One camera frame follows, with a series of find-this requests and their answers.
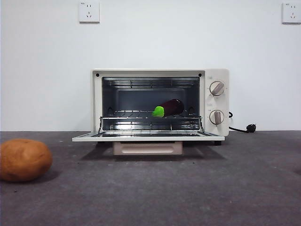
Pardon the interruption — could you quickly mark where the purple eggplant with green stem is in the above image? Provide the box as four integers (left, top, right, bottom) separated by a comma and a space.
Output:
151, 98, 185, 118

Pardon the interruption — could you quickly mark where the oven door with beige handle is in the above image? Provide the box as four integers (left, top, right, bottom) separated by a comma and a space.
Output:
71, 130, 225, 156

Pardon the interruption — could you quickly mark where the beige oven knob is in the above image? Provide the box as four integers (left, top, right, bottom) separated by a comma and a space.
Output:
208, 109, 226, 125
209, 81, 226, 97

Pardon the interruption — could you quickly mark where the white toaster oven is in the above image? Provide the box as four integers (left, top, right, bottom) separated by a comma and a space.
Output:
90, 68, 230, 147

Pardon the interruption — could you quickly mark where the brown potato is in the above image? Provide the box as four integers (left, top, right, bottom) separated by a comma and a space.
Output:
0, 138, 54, 182

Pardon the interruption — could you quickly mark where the metal wire oven rack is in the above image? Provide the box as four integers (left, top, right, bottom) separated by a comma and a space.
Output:
99, 109, 204, 134

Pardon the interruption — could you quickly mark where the black power cable with plug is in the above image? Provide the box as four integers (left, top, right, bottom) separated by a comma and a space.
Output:
228, 111, 258, 134

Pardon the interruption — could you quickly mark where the white wall socket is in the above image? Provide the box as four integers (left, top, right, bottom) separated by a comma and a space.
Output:
282, 2, 301, 24
79, 1, 101, 24

